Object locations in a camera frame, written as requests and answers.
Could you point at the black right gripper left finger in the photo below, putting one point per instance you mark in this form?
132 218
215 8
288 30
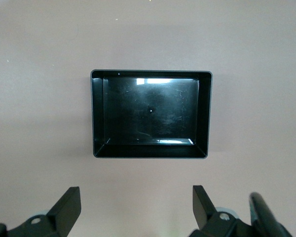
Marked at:
61 214

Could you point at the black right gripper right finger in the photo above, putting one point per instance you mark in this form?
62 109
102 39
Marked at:
207 217

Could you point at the black rectangular plastic tray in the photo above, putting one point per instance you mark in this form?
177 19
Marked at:
150 111

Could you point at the brown table cover sheet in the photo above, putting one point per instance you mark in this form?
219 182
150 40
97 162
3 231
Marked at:
39 98

